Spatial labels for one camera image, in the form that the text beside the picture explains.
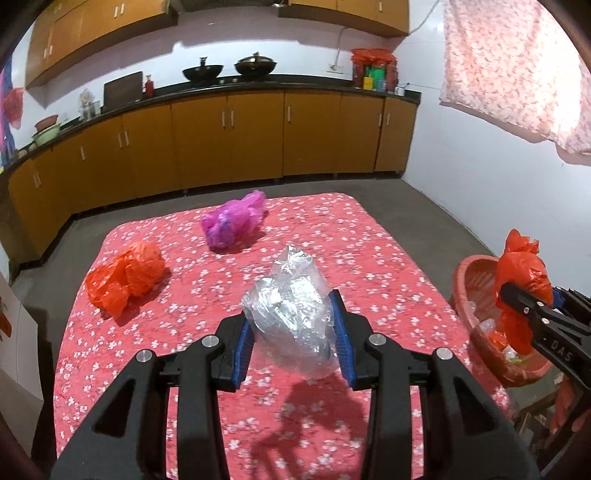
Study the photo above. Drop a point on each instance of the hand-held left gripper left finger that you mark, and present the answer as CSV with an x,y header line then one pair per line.
x,y
242,344

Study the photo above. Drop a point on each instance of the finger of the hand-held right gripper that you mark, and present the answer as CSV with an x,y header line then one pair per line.
x,y
559,297
521,297

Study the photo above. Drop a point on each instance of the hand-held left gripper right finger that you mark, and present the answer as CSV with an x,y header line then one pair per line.
x,y
341,341

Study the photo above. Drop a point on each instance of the red plastic basin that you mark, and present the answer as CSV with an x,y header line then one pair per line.
x,y
466,286

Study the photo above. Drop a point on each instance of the clear plastic bag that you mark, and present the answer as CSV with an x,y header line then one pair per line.
x,y
291,304

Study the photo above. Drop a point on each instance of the clear plastic wrapper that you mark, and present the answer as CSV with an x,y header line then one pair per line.
x,y
485,326

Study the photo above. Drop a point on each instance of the wooden chair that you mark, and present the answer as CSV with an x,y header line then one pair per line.
x,y
531,415

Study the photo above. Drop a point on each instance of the red floral tablecloth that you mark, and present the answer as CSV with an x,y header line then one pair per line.
x,y
323,240

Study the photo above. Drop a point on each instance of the purple plastic bag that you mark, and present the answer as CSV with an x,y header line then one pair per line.
x,y
231,221

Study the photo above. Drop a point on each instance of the orange wooden base cabinets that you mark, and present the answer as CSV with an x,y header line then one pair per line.
x,y
254,134

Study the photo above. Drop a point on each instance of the white cabinet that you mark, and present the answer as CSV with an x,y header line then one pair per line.
x,y
18,323

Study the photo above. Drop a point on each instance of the pink floral hanging cloth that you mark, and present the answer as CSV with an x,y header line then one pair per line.
x,y
508,69

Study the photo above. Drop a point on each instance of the small steel pot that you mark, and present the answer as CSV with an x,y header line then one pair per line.
x,y
400,91

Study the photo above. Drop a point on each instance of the yellow container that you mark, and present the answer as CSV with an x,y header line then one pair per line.
x,y
368,83

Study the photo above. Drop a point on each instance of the black kitchen countertop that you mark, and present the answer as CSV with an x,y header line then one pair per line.
x,y
277,86

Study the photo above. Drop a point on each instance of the green container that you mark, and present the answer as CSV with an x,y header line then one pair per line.
x,y
376,71

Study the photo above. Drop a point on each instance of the red bottle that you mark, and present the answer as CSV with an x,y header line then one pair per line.
x,y
149,87

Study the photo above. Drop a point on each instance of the black wok with lid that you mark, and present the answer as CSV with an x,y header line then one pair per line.
x,y
256,67

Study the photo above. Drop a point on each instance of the dark brown cutting board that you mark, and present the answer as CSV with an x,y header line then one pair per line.
x,y
122,90

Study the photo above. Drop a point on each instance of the red plastic bag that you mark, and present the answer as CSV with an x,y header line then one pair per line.
x,y
374,56

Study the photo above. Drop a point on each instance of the clear glass jar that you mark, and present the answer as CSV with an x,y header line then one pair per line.
x,y
87,106

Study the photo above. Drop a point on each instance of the green bowl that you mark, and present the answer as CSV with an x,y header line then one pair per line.
x,y
46,137

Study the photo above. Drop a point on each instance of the red bowl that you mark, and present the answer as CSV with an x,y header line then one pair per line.
x,y
46,123

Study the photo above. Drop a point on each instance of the red hanging bag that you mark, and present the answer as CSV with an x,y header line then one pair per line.
x,y
14,104

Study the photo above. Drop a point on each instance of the steel range hood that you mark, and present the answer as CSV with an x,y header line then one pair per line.
x,y
207,3

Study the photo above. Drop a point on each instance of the colourful wall poster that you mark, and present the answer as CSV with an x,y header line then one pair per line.
x,y
5,143

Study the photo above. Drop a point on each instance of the orange wooden wall cabinets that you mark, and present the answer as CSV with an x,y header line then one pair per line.
x,y
92,23

